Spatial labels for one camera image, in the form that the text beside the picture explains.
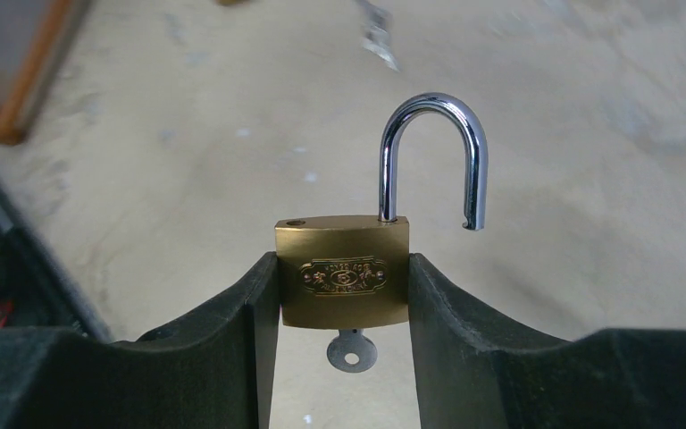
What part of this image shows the orange wooden rack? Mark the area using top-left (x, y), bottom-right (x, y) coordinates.
top-left (0, 1), bottom-right (92, 146)

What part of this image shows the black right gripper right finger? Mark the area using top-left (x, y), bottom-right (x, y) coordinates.
top-left (409, 254), bottom-right (686, 428)

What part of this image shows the small silver key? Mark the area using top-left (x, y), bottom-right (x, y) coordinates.
top-left (356, 0), bottom-right (399, 72)

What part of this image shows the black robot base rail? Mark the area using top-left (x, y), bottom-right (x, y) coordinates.
top-left (0, 184), bottom-right (112, 342)

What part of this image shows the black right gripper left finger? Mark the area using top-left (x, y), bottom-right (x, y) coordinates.
top-left (0, 252), bottom-right (280, 428)

